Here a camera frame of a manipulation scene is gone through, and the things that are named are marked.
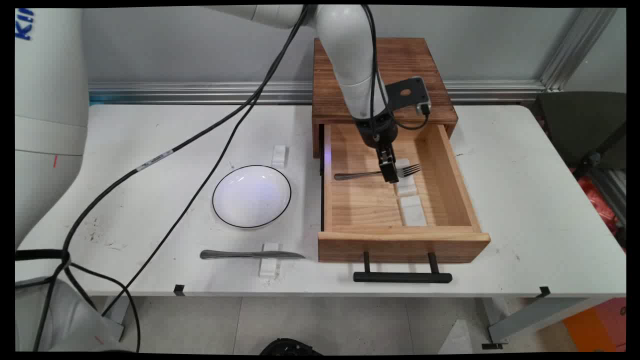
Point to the white plate with black rim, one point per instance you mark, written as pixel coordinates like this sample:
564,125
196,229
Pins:
251,196

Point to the red bag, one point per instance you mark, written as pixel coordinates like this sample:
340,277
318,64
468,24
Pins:
597,202

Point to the dark grey chair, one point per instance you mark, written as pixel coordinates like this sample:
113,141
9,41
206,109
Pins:
580,125

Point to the silver table knife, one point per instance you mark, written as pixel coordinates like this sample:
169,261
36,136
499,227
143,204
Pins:
240,254

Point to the silver fork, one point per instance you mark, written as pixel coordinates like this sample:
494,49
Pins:
357,175

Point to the black round floor object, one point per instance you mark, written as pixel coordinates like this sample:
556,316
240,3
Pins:
290,347

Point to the slanted aluminium post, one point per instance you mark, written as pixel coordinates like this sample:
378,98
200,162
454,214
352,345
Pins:
575,47

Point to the horizontal aluminium rail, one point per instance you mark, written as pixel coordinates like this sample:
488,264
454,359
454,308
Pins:
200,92

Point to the orange box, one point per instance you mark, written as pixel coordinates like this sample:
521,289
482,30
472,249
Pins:
597,325

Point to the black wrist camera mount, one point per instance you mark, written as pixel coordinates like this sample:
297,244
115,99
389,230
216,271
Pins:
406,92

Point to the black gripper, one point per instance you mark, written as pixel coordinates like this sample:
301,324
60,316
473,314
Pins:
376,131

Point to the dark wooden cabinet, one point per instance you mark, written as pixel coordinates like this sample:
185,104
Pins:
405,60

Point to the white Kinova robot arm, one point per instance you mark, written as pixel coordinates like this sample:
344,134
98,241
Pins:
350,55

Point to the black tape piece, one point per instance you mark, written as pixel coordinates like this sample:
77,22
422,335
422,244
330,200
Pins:
179,289
544,292

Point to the grey table leg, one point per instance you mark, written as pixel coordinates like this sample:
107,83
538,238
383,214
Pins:
535,315
120,320

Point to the light wooden drawer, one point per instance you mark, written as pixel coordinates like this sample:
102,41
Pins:
370,210

